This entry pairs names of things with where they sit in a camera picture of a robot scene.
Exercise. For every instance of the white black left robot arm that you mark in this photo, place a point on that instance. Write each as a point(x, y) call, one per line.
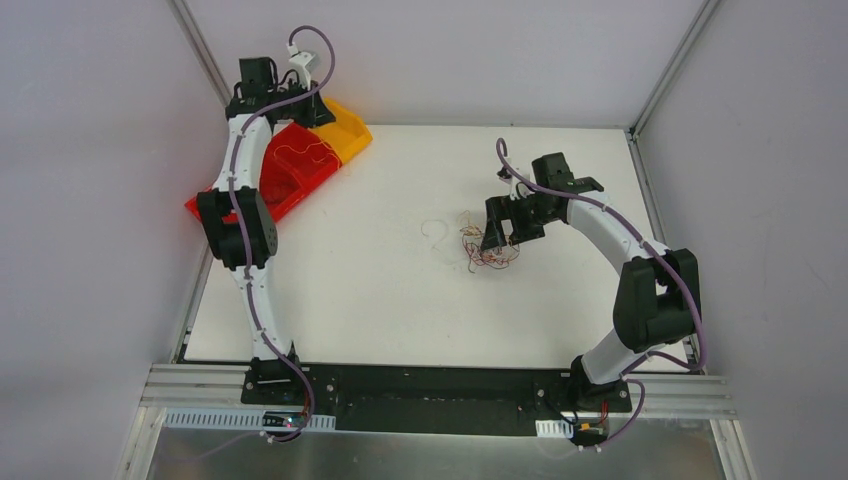
point(238, 224)

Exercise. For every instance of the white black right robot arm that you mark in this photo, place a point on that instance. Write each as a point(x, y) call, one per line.
point(657, 297)

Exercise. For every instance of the aluminium frame rail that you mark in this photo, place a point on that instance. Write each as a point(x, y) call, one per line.
point(660, 395)

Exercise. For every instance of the left controller board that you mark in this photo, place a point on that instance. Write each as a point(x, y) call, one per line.
point(284, 420)

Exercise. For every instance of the yellow plastic bin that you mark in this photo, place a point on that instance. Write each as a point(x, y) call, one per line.
point(348, 135)

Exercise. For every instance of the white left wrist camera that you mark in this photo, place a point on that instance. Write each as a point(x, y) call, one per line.
point(302, 63)

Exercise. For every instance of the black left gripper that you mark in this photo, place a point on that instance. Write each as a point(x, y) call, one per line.
point(313, 107)

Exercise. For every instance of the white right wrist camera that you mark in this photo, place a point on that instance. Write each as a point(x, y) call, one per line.
point(515, 186)

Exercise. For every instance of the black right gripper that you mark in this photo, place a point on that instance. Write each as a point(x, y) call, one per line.
point(506, 216)

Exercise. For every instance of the controller board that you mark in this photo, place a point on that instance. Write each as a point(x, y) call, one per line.
point(284, 420)
point(587, 435)

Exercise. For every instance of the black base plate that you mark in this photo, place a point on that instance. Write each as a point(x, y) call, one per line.
point(437, 400)

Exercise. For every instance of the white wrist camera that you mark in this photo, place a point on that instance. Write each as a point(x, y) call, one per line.
point(302, 63)
point(515, 186)

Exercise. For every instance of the right controller board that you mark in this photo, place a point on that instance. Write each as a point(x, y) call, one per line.
point(587, 435)

